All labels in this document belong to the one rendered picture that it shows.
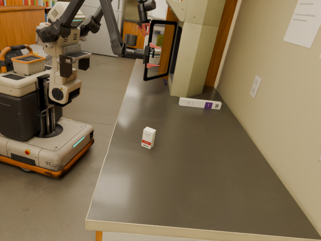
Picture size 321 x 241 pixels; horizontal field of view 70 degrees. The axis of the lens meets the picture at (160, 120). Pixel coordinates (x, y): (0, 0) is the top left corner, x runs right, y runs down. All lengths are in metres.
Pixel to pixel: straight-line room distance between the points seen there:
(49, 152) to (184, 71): 1.26
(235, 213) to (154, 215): 0.26
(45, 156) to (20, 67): 0.73
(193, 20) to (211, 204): 1.06
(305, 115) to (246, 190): 0.37
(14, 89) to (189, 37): 1.32
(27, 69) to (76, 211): 1.16
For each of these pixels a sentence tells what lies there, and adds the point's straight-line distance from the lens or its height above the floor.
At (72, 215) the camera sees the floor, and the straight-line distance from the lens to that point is 1.95.
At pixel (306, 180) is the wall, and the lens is 1.00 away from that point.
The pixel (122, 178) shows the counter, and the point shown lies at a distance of 0.82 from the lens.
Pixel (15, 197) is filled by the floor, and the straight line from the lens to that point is 2.16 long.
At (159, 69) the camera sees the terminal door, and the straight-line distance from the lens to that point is 1.73.
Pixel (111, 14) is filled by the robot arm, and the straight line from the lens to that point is 1.47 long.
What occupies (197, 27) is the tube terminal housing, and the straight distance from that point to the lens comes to 1.50.
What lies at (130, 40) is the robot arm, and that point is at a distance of 1.39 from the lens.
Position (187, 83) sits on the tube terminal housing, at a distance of 1.56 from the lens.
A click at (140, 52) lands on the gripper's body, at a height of 1.22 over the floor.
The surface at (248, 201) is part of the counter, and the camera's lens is 0.88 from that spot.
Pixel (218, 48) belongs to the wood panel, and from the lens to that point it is 1.93.
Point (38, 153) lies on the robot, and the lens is 2.12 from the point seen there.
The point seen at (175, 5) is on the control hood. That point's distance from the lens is 1.48.
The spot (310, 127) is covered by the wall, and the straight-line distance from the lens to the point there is 1.00.
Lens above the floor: 1.48
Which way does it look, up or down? 27 degrees down
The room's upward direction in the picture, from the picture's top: 10 degrees clockwise
